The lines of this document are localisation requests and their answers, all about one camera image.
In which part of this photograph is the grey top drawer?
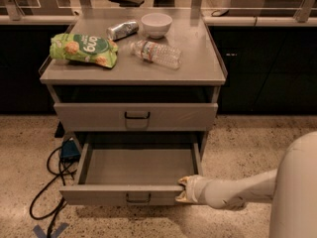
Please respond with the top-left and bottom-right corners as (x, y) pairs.
(54, 103), (218, 132)

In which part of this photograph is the clear plastic water bottle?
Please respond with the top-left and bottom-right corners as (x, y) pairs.
(130, 40), (181, 69)

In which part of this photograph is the silver soda can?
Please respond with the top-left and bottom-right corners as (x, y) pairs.
(106, 20), (139, 41)

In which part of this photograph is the black office chair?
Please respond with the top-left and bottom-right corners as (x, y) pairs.
(109, 0), (145, 7)

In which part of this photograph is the white bowl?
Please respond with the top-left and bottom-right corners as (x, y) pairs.
(141, 13), (172, 39)

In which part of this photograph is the green chip bag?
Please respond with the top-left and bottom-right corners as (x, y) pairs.
(50, 34), (118, 68)

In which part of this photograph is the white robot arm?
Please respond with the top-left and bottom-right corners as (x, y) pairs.
(176, 132), (317, 238)

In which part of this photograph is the black floor cable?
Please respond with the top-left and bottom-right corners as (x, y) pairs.
(29, 145), (78, 238)

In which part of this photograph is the black cable on ledge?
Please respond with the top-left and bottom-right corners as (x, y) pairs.
(211, 9), (231, 18)

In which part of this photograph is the grey drawer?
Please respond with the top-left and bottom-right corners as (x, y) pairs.
(54, 103), (218, 132)
(60, 132), (202, 206)

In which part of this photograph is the blue power adapter box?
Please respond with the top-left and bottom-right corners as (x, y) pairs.
(59, 139), (80, 162)

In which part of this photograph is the grey drawer cabinet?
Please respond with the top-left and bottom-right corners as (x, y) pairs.
(38, 7), (228, 194)

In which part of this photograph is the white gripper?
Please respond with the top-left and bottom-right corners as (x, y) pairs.
(175, 176), (210, 204)

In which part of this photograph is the blue tape cross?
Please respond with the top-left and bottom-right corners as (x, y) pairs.
(32, 221), (70, 238)

